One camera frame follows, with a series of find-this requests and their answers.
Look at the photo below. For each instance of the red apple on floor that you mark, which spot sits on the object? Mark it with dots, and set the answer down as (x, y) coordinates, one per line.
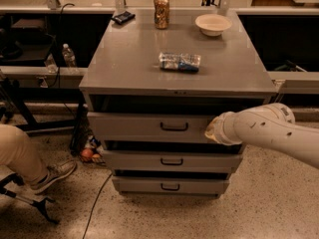
(86, 154)

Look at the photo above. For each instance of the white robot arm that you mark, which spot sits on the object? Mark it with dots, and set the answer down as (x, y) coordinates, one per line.
(270, 126)

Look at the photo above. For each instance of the grey middle drawer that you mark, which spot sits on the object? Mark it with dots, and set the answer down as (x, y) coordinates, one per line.
(171, 161)

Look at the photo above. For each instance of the grey top drawer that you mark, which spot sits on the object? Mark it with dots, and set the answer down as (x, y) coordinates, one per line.
(147, 127)

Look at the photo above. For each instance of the black snack packet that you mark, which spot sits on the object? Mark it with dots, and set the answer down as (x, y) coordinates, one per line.
(123, 18)

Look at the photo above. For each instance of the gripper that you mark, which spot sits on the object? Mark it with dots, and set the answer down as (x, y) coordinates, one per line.
(224, 128)

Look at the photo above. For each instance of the grey sneaker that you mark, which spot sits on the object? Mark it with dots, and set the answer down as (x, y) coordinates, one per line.
(56, 172)

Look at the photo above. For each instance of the crushed plastic water bottle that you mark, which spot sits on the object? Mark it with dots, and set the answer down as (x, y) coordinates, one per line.
(186, 63)

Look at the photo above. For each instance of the person leg beige trousers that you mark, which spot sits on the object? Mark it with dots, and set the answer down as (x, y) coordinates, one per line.
(19, 154)

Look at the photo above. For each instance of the grey bottom drawer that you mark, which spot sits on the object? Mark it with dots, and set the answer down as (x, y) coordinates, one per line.
(170, 185)

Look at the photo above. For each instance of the white paper bowl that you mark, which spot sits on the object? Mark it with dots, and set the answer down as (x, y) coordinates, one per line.
(212, 24)

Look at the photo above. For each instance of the gold soda can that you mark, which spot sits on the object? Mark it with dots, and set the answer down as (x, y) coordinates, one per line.
(161, 16)

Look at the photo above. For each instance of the grey metal drawer cabinet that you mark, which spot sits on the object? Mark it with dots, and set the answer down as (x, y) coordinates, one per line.
(125, 77)

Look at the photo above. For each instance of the upright plastic water bottle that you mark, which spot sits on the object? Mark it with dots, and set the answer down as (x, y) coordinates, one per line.
(69, 56)

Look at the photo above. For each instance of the black chair base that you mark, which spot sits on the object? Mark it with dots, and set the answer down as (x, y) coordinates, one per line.
(40, 205)

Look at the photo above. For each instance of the grey drawer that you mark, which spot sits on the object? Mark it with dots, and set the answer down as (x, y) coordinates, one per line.
(171, 161)
(147, 127)
(170, 185)

